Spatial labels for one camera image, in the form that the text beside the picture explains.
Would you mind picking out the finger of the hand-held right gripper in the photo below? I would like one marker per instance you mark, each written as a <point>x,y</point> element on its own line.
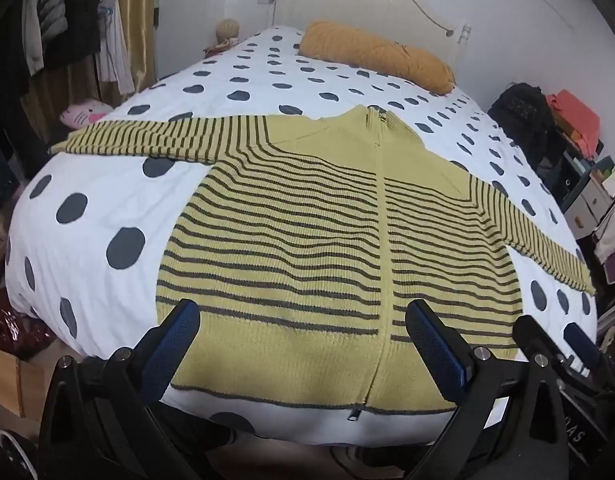
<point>582,345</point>
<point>530,332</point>

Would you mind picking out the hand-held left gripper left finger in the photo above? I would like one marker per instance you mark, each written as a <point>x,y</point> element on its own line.
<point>175,345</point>

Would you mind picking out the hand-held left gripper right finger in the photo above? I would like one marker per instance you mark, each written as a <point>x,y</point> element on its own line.
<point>437,350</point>

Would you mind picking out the yellow striped knit sweater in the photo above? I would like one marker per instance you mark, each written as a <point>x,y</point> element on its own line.
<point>297,240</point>

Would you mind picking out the orange folded clothes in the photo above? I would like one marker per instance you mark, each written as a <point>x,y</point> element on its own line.
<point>577,120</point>

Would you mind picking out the white drawer unit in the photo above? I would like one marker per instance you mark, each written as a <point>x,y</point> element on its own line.
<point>590,210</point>

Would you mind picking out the bed with polka dot cover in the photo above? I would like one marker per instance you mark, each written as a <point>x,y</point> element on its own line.
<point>112,200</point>

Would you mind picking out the cardboard box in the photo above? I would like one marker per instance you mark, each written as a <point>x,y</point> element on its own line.
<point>17,385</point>

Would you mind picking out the teal cabinet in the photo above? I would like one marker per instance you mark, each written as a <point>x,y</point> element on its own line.
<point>570,175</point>

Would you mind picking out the red shiny bag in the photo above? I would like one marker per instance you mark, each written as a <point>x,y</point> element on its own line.
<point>12,325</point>

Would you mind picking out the black backpack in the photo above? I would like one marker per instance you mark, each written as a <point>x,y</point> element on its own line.
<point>522,120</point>

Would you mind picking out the pink cat plush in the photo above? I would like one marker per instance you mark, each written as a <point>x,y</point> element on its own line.
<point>82,115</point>

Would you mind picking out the orange bolster pillow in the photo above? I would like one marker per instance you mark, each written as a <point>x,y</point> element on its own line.
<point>377,55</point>

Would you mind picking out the white striped hanging shirt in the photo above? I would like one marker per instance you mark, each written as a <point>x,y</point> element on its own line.
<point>112,45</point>

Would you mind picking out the woven ball ornament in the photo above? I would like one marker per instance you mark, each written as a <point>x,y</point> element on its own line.
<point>228,31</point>

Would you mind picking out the yellow curtain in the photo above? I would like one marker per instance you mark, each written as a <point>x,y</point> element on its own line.
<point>137,10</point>

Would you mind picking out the cream bed headboard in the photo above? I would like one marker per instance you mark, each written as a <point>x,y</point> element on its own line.
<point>387,10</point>

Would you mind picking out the black hanging jacket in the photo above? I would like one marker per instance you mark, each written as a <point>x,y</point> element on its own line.
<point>80,5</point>

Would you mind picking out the grey puffer jacket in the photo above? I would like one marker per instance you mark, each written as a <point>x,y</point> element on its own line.
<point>50,7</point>

